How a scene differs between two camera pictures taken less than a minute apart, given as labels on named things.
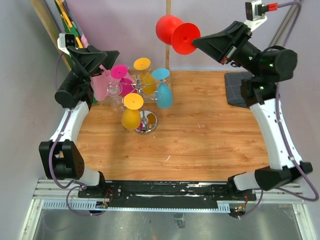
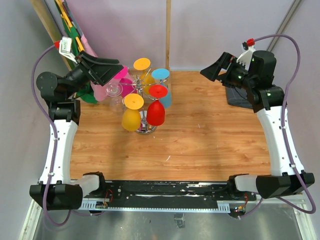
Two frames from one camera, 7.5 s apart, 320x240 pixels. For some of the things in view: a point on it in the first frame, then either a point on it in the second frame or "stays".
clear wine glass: x=114 y=89 stays
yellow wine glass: x=131 y=115 stays
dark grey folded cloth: x=233 y=82 stays
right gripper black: x=224 y=45 to x=212 y=72
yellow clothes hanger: x=64 y=16 stays
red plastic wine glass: x=171 y=29 to x=156 y=113
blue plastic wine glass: x=164 y=97 stays
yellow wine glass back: x=149 y=81 stays
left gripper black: x=89 y=59 to x=102 y=69
